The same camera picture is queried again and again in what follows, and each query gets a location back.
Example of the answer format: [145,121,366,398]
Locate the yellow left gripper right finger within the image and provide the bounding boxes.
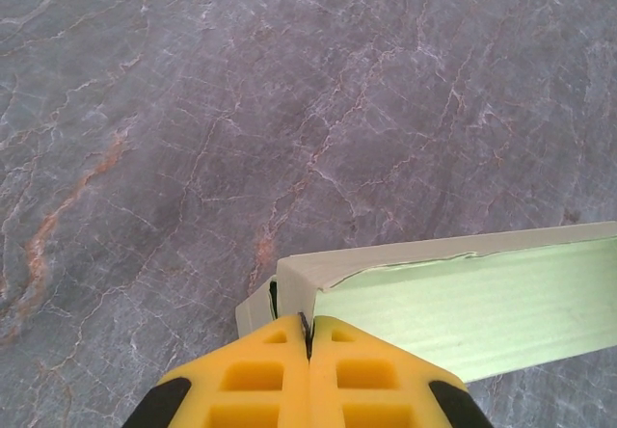
[307,314,496,428]

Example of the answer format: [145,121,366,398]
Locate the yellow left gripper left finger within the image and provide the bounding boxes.
[121,313,312,428]

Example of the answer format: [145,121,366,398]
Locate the pale green paper box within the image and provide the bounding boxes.
[234,221,617,385]

